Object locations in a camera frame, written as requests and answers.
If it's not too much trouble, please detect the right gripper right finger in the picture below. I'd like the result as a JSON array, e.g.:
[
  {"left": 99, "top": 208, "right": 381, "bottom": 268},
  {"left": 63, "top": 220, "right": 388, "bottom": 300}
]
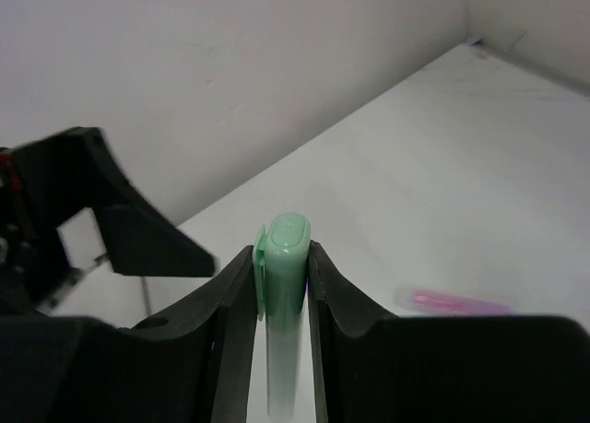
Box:
[{"left": 308, "top": 243, "right": 589, "bottom": 422}]

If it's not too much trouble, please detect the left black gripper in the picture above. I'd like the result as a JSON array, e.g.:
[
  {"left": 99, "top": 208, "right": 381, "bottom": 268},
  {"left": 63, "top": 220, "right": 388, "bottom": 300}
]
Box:
[{"left": 1, "top": 127, "right": 216, "bottom": 315}]

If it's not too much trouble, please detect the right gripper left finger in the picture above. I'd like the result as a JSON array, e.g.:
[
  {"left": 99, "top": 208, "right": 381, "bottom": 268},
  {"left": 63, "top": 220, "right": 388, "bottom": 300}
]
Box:
[{"left": 1, "top": 247, "right": 256, "bottom": 422}]

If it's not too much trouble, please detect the pink highlighter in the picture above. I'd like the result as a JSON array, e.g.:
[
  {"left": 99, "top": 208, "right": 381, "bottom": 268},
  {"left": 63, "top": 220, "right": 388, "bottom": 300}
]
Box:
[{"left": 395, "top": 288, "right": 513, "bottom": 316}]

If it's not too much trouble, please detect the green highlighter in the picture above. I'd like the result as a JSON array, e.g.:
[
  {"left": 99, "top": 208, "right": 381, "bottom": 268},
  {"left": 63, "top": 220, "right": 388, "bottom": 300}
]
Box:
[{"left": 252, "top": 213, "right": 311, "bottom": 422}]

